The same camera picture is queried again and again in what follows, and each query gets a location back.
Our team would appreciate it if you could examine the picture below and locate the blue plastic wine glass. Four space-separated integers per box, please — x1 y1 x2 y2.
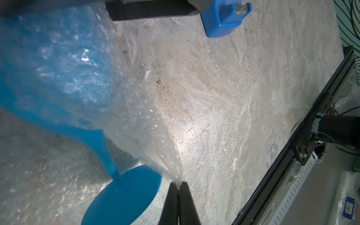
1 5 162 225

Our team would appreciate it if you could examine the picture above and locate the white slotted cable duct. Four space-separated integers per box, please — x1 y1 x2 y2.
265 157 316 225

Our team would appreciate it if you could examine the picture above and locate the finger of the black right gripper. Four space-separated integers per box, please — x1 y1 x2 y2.
105 0 200 21

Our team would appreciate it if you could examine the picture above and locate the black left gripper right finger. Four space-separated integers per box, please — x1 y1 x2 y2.
179 182 201 225

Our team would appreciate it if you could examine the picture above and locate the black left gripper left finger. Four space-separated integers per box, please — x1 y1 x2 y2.
158 182 180 225

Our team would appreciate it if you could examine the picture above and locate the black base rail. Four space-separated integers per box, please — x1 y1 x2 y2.
234 46 356 225

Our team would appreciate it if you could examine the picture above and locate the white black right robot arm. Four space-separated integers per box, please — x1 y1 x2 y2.
106 1 360 149

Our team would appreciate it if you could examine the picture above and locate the blue tape dispenser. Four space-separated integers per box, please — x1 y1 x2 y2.
200 0 253 38

